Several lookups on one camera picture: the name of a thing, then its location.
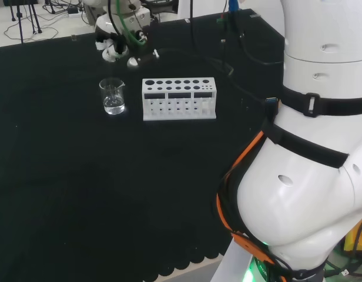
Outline black bench cloth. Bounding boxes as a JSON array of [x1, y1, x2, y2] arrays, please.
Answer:
[[0, 8, 286, 278]]

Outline clear glass beaker with water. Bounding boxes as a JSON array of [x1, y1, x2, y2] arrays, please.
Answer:
[[99, 77, 126, 116]]

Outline black cable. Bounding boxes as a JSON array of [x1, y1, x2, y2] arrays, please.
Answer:
[[157, 0, 286, 107]]

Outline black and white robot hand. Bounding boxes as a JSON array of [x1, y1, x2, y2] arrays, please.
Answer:
[[95, 25, 160, 69]]

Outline clear glass rod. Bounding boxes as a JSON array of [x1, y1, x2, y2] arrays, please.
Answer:
[[109, 58, 118, 104]]

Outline green cable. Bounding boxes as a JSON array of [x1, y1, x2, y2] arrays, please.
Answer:
[[115, 0, 147, 55]]

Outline black tripod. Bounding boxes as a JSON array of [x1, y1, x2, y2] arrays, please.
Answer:
[[3, 0, 43, 44]]

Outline yellow stop button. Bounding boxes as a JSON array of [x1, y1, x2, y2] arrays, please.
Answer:
[[343, 217, 362, 254]]

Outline orange cable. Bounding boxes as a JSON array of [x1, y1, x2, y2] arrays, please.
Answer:
[[214, 130, 288, 282]]

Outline white test tube rack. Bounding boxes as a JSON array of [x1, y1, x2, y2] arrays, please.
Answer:
[[142, 76, 218, 122]]

